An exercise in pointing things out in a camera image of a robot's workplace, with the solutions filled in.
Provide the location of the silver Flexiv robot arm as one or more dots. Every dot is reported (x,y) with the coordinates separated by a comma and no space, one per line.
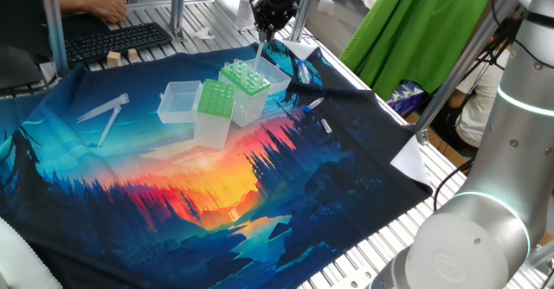
(476,245)

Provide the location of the person dark clothed torso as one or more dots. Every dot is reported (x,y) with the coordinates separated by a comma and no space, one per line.
(21,21)

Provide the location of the crumpled white paper scrap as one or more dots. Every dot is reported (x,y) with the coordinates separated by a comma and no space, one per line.
(203,33)

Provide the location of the bright green fabric sheet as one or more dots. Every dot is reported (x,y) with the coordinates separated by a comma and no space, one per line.
(411,29)

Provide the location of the clear box green tip rack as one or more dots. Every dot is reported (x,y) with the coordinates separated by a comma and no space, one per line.
(244,111)
(212,133)

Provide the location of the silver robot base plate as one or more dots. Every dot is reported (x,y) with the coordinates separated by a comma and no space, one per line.
(357,280)

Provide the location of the black tripod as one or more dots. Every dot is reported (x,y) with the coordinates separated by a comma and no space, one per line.
(497,46)

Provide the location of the aluminium frame beam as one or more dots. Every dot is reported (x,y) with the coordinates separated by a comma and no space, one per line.
(541,254)

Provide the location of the slim blue-capped conical tube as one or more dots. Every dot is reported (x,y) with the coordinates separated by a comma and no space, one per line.
(313,104)

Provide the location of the black computer keyboard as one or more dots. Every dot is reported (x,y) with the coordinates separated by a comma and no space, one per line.
(117,40)

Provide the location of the white stand with base plate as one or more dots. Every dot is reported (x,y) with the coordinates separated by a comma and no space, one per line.
(229,12)

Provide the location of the slanted aluminium frame post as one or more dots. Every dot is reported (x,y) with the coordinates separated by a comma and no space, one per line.
(467,55)

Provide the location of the person bare hand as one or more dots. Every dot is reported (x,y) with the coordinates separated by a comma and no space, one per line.
(107,8)

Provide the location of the blue patterned box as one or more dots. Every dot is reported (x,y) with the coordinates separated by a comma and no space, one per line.
(404,98)

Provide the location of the printed sunset landscape cloth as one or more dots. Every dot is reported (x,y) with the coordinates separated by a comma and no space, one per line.
(216,194)

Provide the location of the person bare forearm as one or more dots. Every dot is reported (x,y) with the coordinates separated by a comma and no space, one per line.
(73,3)

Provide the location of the person in white shirt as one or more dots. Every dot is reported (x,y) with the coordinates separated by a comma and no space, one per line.
(478,116)

